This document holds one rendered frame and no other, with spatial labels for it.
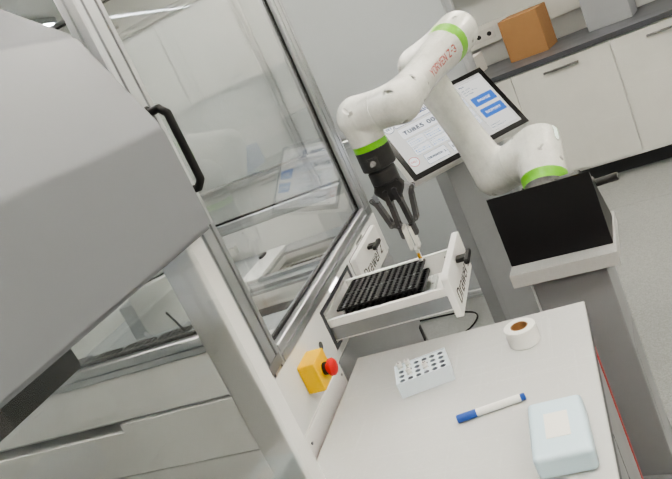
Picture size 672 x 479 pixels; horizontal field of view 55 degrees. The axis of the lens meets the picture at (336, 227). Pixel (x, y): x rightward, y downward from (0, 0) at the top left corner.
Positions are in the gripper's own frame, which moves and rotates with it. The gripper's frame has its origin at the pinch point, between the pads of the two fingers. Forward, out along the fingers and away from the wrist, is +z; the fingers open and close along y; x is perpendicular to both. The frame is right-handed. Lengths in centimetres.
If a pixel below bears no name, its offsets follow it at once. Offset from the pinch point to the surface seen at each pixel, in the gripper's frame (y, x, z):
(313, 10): -48, 163, -74
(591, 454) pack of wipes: 34, -73, 19
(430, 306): 3.6, -20.9, 11.5
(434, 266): 1.6, 3.3, 11.5
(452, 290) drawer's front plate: 10.6, -22.6, 8.4
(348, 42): -38, 162, -53
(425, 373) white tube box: 2.4, -39.8, 17.7
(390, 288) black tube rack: -6.7, -13.0, 7.3
